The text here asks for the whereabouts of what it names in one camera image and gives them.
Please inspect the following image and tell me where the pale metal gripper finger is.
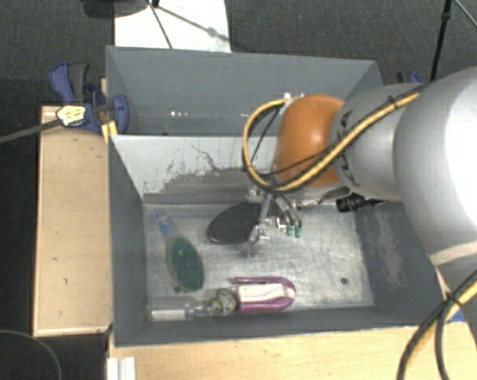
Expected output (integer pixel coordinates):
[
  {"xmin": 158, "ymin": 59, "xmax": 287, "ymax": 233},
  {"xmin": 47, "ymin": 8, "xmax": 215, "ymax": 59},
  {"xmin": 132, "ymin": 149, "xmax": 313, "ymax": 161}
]
[
  {"xmin": 245, "ymin": 227, "xmax": 263, "ymax": 258},
  {"xmin": 256, "ymin": 226, "xmax": 273, "ymax": 257}
]

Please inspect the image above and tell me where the black oval pad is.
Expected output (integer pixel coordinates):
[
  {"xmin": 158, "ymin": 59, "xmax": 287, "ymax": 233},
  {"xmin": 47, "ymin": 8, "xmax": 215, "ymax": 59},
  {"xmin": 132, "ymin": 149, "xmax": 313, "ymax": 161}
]
[{"xmin": 206, "ymin": 200, "xmax": 263, "ymax": 246}]

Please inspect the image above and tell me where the purple and white brush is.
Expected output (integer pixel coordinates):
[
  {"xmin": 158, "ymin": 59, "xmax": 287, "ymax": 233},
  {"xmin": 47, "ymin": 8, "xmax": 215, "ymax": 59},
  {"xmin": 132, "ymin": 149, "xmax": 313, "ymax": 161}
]
[{"xmin": 227, "ymin": 275, "xmax": 297, "ymax": 314}]

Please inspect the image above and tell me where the grey metal bin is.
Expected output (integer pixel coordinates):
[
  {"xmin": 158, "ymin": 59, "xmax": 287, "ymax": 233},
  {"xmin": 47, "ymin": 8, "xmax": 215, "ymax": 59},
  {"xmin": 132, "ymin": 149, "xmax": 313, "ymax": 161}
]
[{"xmin": 104, "ymin": 44, "xmax": 447, "ymax": 347}]

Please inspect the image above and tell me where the grey-brown crumpled lump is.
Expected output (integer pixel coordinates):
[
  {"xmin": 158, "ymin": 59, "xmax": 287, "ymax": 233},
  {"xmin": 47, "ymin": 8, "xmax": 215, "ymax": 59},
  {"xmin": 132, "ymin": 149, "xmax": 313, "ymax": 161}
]
[{"xmin": 205, "ymin": 287, "xmax": 239, "ymax": 317}]

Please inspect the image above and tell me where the clear tube with white cap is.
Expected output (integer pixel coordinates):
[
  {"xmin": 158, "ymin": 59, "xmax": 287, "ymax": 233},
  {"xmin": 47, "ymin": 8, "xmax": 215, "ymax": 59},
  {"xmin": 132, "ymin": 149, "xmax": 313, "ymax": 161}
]
[{"xmin": 148, "ymin": 295, "xmax": 239, "ymax": 323}]

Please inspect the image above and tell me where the pale wood board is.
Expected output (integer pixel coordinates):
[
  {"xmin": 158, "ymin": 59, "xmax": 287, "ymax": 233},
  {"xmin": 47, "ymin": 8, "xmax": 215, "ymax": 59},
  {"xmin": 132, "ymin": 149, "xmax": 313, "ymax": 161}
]
[{"xmin": 32, "ymin": 104, "xmax": 115, "ymax": 338}]

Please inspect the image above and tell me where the black cylinder on white bracket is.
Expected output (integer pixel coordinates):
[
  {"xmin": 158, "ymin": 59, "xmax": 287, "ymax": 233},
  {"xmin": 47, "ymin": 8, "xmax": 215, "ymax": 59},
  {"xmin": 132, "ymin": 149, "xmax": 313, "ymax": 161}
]
[{"xmin": 320, "ymin": 190, "xmax": 368, "ymax": 214}]

